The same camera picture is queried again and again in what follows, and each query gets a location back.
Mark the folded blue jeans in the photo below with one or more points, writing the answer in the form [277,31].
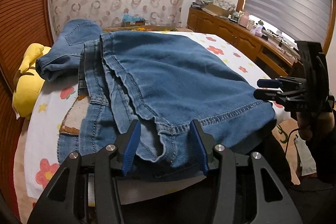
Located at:
[63,59]

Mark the right hand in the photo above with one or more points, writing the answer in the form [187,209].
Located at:
[313,124]

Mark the cardboard box on sideboard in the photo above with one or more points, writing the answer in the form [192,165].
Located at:
[215,10]

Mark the blue denim jeans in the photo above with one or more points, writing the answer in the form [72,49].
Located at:
[163,81]

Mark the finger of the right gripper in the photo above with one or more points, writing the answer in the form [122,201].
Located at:
[265,83]
[268,95]

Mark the wooden sideboard cabinet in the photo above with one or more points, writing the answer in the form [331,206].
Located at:
[264,53]

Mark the yellow plush toy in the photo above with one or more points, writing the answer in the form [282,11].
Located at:
[27,82]

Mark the beige floral blanket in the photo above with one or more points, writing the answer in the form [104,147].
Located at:
[283,132]

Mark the cardboard box with blue items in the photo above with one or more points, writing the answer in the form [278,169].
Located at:
[132,21]

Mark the pink bottle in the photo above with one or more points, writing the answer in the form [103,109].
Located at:
[244,19]

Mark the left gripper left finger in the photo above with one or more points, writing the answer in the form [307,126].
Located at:
[65,198]

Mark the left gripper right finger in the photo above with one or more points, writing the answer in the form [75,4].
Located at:
[245,187]

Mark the wooden louvered wardrobe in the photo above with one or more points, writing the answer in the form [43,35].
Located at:
[23,22]

